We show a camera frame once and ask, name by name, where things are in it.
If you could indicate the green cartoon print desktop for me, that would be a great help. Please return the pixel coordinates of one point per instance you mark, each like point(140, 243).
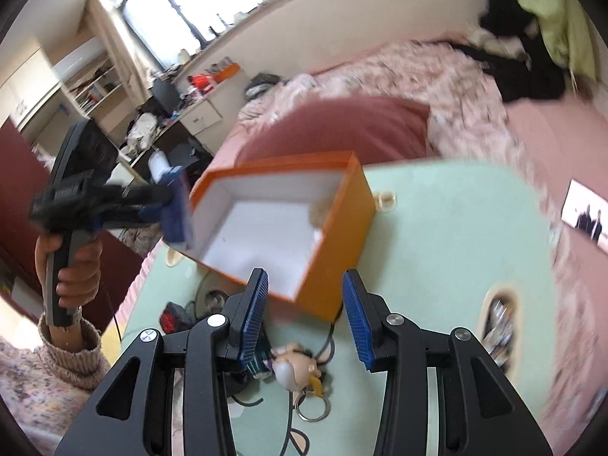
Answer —
point(451, 270)

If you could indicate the cream bookshelf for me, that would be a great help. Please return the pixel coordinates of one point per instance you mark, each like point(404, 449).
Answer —
point(95, 90)

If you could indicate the black monitor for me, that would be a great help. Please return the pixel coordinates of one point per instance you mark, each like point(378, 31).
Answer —
point(166, 95)

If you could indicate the beige curtain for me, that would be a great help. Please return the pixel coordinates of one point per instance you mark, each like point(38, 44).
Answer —
point(118, 42)

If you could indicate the small orange box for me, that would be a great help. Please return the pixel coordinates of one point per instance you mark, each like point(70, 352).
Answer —
point(225, 72)

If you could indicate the white desk with drawer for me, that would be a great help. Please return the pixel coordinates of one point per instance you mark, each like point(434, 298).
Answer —
point(204, 116)

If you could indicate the photo card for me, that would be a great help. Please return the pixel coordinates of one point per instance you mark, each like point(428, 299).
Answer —
point(584, 213)

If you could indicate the window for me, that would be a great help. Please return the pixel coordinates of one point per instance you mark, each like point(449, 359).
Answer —
point(190, 19)

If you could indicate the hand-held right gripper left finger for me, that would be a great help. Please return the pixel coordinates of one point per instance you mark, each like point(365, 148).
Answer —
point(251, 313)

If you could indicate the red packet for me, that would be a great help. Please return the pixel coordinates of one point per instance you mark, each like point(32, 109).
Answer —
point(202, 80)

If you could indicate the person's left forearm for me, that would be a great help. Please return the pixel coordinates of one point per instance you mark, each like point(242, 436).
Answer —
point(61, 361)

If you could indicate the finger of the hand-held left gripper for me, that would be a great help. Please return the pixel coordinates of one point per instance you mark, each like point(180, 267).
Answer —
point(175, 213)

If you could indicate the person's left hand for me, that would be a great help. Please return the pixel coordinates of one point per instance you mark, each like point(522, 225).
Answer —
point(80, 280)

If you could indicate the white clothes heap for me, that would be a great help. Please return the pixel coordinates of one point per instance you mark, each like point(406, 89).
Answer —
point(142, 128)

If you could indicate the red black small item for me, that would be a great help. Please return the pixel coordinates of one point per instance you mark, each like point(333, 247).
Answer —
point(173, 318)

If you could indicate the dark red pillow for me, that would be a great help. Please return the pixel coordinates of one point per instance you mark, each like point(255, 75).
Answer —
point(342, 123)

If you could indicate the black clothes pile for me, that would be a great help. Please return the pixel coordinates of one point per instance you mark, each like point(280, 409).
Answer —
point(527, 76)

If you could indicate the orange storage box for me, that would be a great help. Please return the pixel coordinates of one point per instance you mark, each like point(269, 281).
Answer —
point(342, 228)

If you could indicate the grey striped bag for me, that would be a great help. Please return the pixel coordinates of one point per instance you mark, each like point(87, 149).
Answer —
point(261, 83)

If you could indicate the rolled white paper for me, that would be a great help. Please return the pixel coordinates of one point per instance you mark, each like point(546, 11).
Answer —
point(157, 161)

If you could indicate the light green hanging garment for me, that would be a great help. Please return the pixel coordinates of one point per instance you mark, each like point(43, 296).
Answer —
point(565, 19)

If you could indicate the silver foil wrapper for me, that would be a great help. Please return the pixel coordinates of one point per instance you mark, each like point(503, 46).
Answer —
point(498, 323)

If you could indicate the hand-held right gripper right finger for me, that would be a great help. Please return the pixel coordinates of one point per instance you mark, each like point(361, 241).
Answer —
point(356, 318)

